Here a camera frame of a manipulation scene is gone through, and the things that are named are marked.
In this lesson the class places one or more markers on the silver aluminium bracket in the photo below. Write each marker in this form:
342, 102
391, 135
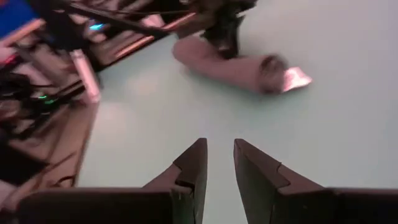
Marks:
87, 77

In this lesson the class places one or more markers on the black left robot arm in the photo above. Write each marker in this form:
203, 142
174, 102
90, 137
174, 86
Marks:
62, 28

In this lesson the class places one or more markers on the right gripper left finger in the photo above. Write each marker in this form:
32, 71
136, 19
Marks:
109, 207

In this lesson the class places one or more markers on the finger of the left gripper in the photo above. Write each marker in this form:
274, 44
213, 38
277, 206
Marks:
217, 34
233, 34

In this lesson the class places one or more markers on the grey-brown towel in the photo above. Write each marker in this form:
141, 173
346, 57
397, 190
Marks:
224, 67

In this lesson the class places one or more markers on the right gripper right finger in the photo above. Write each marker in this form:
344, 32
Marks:
311, 207

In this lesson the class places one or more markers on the green table mat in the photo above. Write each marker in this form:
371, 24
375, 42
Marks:
311, 124

